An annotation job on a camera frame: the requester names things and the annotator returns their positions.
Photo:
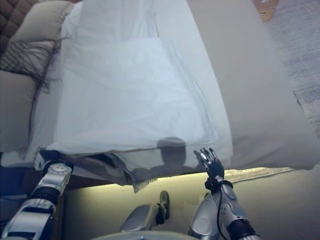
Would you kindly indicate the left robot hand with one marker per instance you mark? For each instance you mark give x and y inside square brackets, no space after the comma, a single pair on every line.
[43,160]

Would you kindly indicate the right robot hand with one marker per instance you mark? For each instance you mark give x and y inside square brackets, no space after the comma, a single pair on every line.
[213,166]

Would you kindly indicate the white bed sheet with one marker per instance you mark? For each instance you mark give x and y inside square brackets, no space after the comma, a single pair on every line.
[120,95]

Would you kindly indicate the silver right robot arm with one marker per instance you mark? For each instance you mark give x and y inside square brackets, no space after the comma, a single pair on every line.
[235,207]

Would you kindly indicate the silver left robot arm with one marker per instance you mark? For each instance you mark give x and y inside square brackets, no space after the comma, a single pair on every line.
[40,197]

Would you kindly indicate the silver right robot leg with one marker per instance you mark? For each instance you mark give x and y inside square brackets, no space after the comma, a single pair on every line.
[205,215]

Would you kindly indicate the silver robot leg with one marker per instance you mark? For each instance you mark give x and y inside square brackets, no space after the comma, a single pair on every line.
[205,215]
[147,212]

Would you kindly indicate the beige pillow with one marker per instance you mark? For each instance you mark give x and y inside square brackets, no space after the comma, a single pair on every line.
[15,112]
[40,20]

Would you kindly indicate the silver left robot leg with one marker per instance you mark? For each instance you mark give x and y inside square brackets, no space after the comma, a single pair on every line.
[147,212]

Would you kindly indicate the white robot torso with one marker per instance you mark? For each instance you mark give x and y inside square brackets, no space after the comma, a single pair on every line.
[142,235]

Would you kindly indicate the pillow with long dark fringe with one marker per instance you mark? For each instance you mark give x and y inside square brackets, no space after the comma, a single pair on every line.
[25,57]

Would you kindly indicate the grey woven rug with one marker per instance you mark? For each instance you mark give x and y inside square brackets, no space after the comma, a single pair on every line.
[297,50]

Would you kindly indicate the brown quilted headboard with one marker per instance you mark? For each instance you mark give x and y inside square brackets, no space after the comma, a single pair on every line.
[12,15]

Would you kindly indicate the brown bed frame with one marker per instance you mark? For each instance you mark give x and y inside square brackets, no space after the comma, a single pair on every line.
[95,181]

